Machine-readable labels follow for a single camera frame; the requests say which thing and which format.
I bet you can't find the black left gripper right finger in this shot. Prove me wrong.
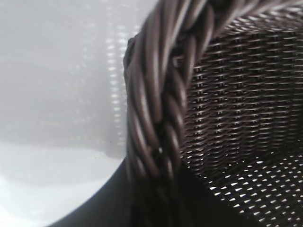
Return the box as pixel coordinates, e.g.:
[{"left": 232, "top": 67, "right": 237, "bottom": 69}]
[{"left": 175, "top": 165, "right": 235, "bottom": 227}]

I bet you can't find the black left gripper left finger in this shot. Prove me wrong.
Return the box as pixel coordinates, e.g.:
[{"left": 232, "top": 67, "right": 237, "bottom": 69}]
[{"left": 45, "top": 161, "right": 148, "bottom": 227}]

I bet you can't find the dark brown wicker basket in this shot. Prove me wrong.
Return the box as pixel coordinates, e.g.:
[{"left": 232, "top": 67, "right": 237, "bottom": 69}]
[{"left": 123, "top": 0, "right": 303, "bottom": 227}]

